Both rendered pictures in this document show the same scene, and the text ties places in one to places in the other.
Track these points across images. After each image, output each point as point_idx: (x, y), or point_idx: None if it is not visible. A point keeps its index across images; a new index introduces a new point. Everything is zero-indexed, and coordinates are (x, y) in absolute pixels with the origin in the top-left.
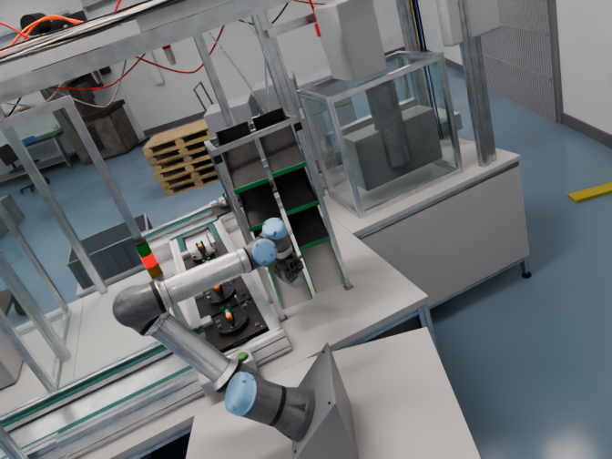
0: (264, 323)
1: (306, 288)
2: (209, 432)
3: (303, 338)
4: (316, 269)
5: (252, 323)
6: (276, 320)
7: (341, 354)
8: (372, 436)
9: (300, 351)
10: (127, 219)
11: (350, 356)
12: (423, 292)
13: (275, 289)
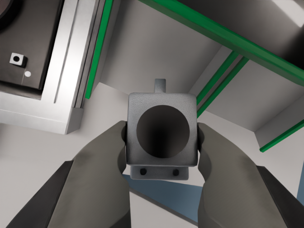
0: (39, 71)
1: (184, 89)
2: None
3: (112, 119)
4: (253, 65)
5: (14, 40)
6: (74, 79)
7: (131, 207)
8: None
9: (87, 143)
10: None
11: (139, 222)
12: (296, 190)
13: (99, 44)
